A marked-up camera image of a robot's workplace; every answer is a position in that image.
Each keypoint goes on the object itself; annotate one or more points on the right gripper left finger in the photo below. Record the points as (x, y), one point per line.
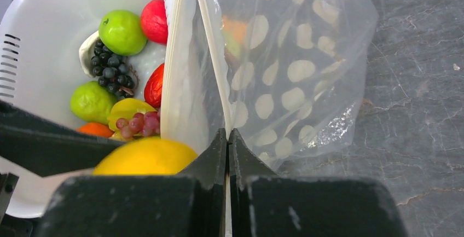
(191, 203)

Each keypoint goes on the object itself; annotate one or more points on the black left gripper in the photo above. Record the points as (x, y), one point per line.
(45, 149)

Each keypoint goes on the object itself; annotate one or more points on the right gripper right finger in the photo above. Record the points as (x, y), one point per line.
(265, 204)

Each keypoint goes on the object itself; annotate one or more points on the yellow apple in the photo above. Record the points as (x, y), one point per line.
(147, 156)

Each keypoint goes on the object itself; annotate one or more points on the clear dotted zip bag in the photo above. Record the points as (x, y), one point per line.
(295, 92)

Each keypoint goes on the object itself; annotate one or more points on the orange fruit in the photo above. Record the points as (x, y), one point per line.
(96, 129)

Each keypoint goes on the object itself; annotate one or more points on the green pear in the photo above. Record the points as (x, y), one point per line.
(92, 103)

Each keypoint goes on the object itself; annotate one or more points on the yellow starfruit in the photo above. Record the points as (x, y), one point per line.
(126, 108)

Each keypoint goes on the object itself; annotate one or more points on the red grape bunch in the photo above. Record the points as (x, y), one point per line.
(137, 125)

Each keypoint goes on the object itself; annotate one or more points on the black grape bunch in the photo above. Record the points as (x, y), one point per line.
(113, 71)

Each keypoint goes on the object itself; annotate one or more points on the white garlic clove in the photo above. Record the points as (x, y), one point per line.
(86, 52)

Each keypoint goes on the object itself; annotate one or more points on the white plastic basket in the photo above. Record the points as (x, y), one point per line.
(40, 70)

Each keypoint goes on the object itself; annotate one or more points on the red orange mango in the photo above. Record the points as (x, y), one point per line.
(154, 87)

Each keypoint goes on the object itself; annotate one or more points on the green apple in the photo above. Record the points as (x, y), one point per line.
(121, 32)

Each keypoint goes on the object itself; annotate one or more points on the red apple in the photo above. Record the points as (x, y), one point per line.
(154, 22)

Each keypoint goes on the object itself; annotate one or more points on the orange green block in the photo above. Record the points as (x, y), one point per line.
(234, 32)

